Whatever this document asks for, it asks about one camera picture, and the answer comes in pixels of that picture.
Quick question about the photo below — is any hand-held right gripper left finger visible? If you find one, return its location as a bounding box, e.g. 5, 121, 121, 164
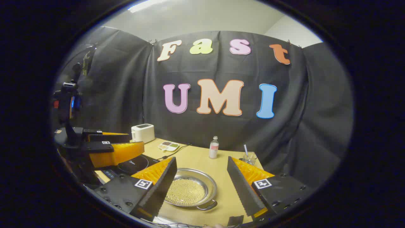
94, 157, 178, 222

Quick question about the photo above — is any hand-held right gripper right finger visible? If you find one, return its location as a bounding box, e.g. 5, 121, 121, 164
227, 156, 312, 219

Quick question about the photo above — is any black induction cooktop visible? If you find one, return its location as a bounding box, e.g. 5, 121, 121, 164
103, 154, 162, 181

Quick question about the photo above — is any stainless steel pot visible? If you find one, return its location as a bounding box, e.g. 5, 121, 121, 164
165, 168, 219, 211

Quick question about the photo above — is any pile of yellow soybeans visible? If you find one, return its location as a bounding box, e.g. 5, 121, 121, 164
165, 179, 206, 205

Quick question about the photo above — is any clear glass cup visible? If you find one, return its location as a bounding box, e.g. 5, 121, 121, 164
242, 152, 257, 166

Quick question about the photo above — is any white toaster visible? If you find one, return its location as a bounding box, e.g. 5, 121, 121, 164
131, 124, 155, 143

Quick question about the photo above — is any white divided bean dish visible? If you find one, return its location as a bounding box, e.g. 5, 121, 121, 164
158, 141, 180, 152

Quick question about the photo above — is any clear bottle with pink label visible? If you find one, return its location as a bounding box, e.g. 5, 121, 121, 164
209, 136, 219, 159

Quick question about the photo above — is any black backdrop cloth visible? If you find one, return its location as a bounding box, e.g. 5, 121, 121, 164
52, 26, 354, 190

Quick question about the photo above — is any black power cable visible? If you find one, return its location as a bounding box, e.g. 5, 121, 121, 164
157, 144, 192, 160

